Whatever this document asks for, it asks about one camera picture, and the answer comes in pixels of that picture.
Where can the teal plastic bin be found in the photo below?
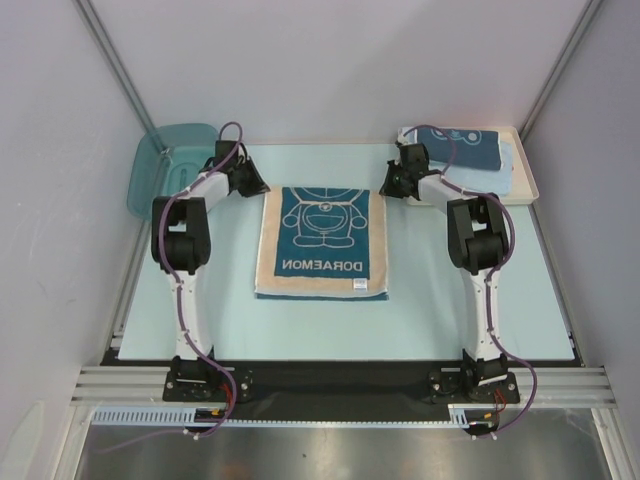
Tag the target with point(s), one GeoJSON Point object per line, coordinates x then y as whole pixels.
{"type": "Point", "coordinates": [167, 160]}

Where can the dark blue cream-edged towel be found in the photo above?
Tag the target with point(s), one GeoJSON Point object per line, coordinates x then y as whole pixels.
{"type": "Point", "coordinates": [475, 149]}

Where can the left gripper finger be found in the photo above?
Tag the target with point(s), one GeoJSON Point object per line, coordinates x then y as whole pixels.
{"type": "Point", "coordinates": [254, 177]}
{"type": "Point", "coordinates": [253, 190]}

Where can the white slotted cable duct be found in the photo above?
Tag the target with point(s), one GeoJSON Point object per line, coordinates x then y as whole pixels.
{"type": "Point", "coordinates": [445, 415]}

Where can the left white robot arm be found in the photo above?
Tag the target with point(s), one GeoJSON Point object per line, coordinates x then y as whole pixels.
{"type": "Point", "coordinates": [181, 245]}

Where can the light blue towel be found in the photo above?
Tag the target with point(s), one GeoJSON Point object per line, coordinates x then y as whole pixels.
{"type": "Point", "coordinates": [498, 182]}

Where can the right corner aluminium post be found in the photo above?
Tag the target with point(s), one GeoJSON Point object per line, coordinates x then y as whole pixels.
{"type": "Point", "coordinates": [577, 35]}

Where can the teal cream cartoon towel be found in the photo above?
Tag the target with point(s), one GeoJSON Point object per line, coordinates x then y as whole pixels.
{"type": "Point", "coordinates": [315, 241]}

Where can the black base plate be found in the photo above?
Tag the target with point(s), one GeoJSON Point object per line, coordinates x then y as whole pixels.
{"type": "Point", "coordinates": [315, 385]}

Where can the cream plastic tray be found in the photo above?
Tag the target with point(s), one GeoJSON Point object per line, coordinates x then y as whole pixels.
{"type": "Point", "coordinates": [522, 190]}

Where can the left corner aluminium post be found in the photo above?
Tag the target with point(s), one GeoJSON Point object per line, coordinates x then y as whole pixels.
{"type": "Point", "coordinates": [106, 46]}

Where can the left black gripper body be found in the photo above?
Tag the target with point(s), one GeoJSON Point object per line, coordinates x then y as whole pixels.
{"type": "Point", "coordinates": [246, 175]}

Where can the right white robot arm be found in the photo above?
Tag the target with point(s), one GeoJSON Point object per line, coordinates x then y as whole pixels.
{"type": "Point", "coordinates": [478, 245]}

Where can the aluminium frame rail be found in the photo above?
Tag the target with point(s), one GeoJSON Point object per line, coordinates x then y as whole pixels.
{"type": "Point", "coordinates": [130, 385]}

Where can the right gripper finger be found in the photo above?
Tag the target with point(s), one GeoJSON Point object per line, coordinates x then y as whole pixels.
{"type": "Point", "coordinates": [406, 190]}
{"type": "Point", "coordinates": [390, 181]}

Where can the corner aluminium post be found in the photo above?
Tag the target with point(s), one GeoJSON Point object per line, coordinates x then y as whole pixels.
{"type": "Point", "coordinates": [106, 46]}
{"type": "Point", "coordinates": [577, 35]}

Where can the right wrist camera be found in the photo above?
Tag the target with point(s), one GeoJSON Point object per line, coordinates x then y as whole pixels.
{"type": "Point", "coordinates": [406, 138]}

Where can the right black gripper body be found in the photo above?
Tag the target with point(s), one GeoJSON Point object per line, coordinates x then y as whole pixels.
{"type": "Point", "coordinates": [396, 179]}

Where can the white barcode label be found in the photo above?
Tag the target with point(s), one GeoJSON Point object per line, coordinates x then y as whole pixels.
{"type": "Point", "coordinates": [360, 284]}

